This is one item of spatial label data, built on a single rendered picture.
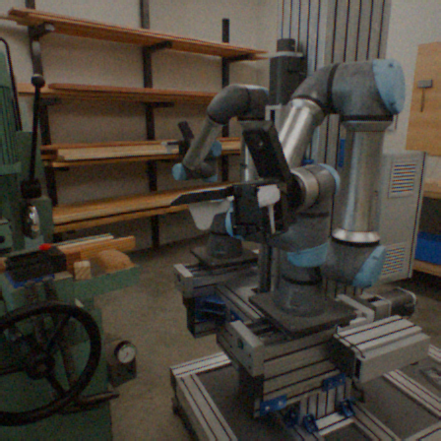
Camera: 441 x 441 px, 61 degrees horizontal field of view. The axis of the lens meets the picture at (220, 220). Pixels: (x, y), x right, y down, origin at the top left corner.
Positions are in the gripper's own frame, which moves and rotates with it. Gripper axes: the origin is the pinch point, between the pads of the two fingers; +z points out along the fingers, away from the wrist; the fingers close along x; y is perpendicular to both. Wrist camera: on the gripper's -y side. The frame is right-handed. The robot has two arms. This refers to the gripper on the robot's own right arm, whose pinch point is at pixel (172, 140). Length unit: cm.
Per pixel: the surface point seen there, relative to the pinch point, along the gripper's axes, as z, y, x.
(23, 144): -32, -13, -76
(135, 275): -66, 28, -62
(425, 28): -13, -50, 252
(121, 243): -50, 23, -58
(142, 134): 178, 14, 79
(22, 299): -75, 18, -94
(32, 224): -42, 11, -81
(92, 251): -50, 22, -68
